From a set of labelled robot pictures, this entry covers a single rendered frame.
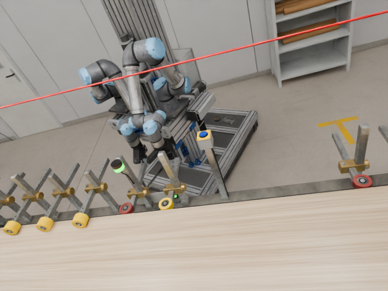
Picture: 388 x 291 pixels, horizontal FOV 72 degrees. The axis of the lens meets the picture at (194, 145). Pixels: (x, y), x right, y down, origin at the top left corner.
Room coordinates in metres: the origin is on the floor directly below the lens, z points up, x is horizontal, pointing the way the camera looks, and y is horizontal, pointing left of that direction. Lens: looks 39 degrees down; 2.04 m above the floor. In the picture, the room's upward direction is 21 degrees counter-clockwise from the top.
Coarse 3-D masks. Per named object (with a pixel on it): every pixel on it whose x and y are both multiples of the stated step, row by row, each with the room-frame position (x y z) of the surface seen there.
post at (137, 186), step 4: (120, 156) 1.22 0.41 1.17; (124, 160) 1.23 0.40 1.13; (124, 164) 1.21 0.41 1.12; (128, 168) 1.22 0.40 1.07; (124, 172) 1.21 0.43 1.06; (128, 172) 1.21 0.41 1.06; (132, 172) 1.23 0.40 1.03; (132, 176) 1.21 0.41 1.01; (132, 180) 1.21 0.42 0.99; (136, 180) 1.22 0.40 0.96; (132, 184) 1.21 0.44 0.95; (136, 184) 1.21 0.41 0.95; (140, 184) 1.23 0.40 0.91; (136, 188) 1.21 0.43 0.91; (140, 188) 1.21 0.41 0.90; (148, 196) 1.24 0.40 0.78; (144, 200) 1.21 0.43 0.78; (148, 200) 1.21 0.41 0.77; (148, 204) 1.21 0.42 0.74
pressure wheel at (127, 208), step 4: (124, 204) 1.12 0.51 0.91; (128, 204) 1.11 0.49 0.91; (120, 208) 1.10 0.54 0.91; (124, 208) 1.09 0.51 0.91; (128, 208) 1.08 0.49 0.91; (132, 208) 1.08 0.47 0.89; (120, 212) 1.07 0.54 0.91; (124, 212) 1.06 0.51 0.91; (128, 212) 1.06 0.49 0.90; (132, 212) 1.07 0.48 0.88
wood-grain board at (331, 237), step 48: (336, 192) 0.70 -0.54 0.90; (384, 192) 0.61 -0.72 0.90; (0, 240) 1.23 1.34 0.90; (48, 240) 1.08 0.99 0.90; (96, 240) 0.95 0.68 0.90; (144, 240) 0.84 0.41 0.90; (192, 240) 0.74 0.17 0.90; (240, 240) 0.65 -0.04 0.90; (288, 240) 0.57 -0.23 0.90; (336, 240) 0.49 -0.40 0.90; (384, 240) 0.43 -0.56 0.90; (0, 288) 0.88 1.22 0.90; (48, 288) 0.78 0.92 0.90; (96, 288) 0.68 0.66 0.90; (144, 288) 0.60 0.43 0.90; (192, 288) 0.52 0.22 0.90; (240, 288) 0.46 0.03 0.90; (288, 288) 0.39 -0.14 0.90; (336, 288) 0.34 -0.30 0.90; (384, 288) 0.28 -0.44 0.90
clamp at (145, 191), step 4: (132, 188) 1.27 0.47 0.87; (144, 188) 1.23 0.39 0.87; (132, 192) 1.23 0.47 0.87; (136, 192) 1.22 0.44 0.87; (140, 192) 1.20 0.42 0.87; (144, 192) 1.20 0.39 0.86; (148, 192) 1.21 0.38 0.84; (128, 196) 1.23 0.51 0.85; (140, 196) 1.20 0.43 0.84; (144, 196) 1.20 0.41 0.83
